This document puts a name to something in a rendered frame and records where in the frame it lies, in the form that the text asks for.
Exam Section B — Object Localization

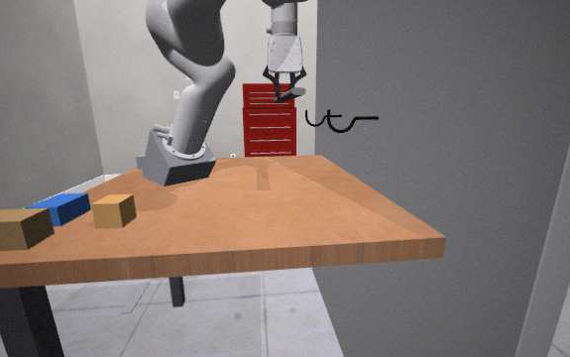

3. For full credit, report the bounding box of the brown rectangular box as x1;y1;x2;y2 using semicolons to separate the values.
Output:
0;208;55;251

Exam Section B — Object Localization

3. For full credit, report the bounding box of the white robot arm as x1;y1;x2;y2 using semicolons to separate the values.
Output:
145;0;307;161

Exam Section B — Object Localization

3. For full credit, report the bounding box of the dark grey wall panel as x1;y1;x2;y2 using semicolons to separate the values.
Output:
312;0;570;357

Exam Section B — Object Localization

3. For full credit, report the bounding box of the blue rectangular block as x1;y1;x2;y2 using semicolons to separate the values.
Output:
25;193;91;227

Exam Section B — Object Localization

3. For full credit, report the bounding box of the tan cube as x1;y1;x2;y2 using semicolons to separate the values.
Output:
91;194;137;229

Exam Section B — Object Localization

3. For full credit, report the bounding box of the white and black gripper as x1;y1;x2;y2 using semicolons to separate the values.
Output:
263;33;306;99

